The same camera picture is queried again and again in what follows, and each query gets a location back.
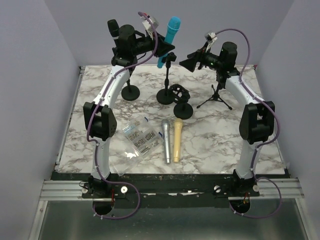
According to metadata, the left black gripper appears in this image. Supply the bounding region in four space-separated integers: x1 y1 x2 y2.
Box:
131 29 174 57

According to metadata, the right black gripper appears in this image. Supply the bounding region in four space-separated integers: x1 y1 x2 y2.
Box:
179 42 224 73

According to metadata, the blue microphone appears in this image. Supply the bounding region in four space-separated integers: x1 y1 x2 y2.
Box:
157 16 181 69

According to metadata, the black round-base stand with clip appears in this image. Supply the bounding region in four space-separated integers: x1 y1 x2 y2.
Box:
156 52 177 105

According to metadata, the black tripod shock-mount stand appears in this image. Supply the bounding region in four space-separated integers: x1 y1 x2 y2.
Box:
196 84 233 110

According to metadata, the black shock-mount mic stand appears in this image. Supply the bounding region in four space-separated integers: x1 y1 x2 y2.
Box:
169 84 194 120

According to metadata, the cream microphone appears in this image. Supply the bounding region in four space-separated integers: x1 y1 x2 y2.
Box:
173 118 183 163

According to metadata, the silver microphone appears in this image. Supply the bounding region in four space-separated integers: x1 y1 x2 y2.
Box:
161 119 171 164

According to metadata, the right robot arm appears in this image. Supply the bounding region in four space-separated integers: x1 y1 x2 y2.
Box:
179 41 275 196

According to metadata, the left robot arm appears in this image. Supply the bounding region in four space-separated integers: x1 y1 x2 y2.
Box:
83 19 180 198

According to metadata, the black microphone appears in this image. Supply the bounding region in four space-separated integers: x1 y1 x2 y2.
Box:
107 19 120 48

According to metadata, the black round-base mic stand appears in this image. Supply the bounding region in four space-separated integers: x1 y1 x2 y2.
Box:
121 78 140 102

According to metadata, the clear plastic screw box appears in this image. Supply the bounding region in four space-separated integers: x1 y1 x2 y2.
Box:
109 115 163 176

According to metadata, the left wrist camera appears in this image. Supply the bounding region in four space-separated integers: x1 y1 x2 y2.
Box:
140 15 159 40

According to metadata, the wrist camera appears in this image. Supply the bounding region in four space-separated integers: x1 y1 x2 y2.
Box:
140 15 159 40
200 31 218 53

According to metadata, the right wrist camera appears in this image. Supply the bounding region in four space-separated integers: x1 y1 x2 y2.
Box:
200 31 218 53

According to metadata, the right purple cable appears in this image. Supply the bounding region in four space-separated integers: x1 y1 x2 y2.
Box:
216 28 283 220

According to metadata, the purple cable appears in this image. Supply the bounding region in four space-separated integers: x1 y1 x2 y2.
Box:
216 28 283 220
86 11 159 221

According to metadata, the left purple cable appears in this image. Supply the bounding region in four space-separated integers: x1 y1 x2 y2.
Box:
86 11 159 221

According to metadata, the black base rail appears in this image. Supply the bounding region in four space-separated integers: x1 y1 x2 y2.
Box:
49 171 261 210

